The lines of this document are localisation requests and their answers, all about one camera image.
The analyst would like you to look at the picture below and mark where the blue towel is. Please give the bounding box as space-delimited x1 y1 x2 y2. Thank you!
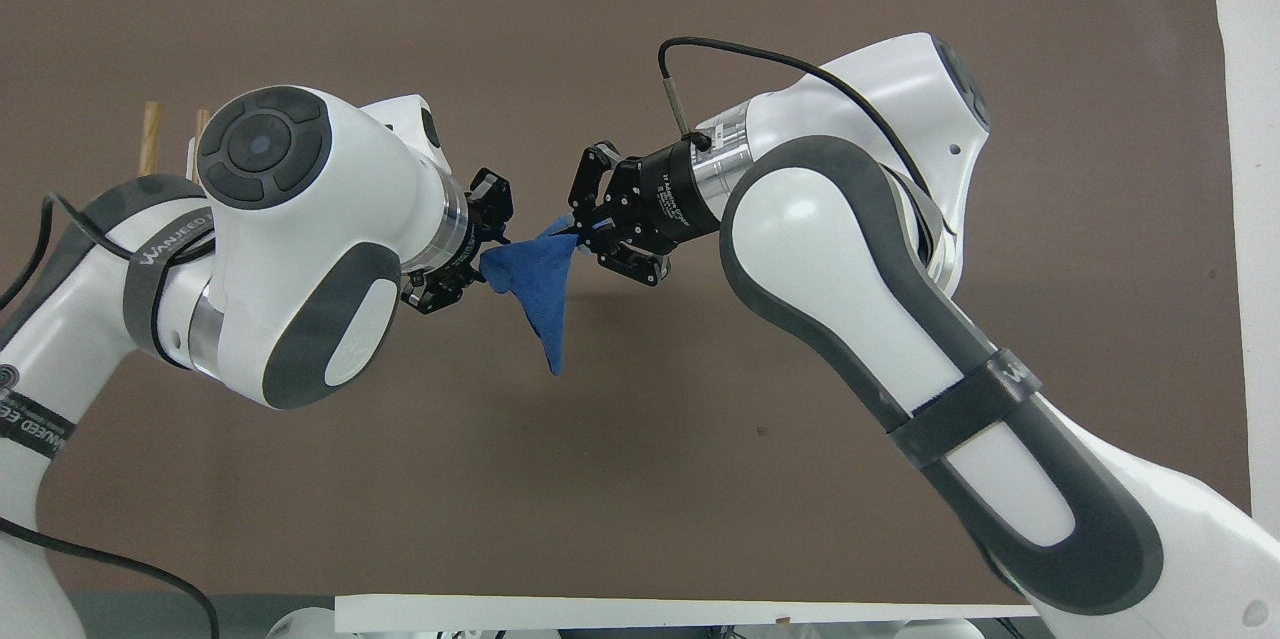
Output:
479 214 583 378

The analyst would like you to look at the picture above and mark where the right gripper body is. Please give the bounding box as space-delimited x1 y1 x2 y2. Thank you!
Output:
604 140 724 251

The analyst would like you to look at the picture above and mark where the wooden rack post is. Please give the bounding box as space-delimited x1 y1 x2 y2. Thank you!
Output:
138 101 163 177

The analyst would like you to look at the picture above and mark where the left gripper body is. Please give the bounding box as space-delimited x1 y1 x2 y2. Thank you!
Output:
462 215 503 268

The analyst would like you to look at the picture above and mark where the black cable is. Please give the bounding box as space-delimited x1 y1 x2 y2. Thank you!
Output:
0 192 216 312
657 37 936 205
0 516 222 639

